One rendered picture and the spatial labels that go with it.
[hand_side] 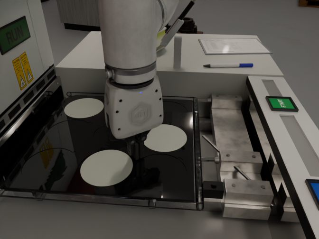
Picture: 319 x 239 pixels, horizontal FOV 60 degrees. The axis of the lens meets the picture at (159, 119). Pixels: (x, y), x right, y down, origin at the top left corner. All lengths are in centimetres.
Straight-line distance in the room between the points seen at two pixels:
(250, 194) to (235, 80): 37
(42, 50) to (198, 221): 55
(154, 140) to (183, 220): 17
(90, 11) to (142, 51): 416
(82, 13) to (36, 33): 390
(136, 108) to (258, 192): 25
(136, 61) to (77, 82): 44
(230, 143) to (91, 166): 31
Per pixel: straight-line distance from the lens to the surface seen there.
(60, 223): 59
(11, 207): 65
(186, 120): 67
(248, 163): 57
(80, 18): 470
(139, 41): 41
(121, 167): 54
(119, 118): 47
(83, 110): 73
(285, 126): 60
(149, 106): 48
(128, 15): 40
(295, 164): 51
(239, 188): 51
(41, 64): 77
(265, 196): 52
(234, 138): 67
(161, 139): 61
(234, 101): 76
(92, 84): 82
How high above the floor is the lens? 127
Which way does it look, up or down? 34 degrees down
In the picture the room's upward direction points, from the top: straight up
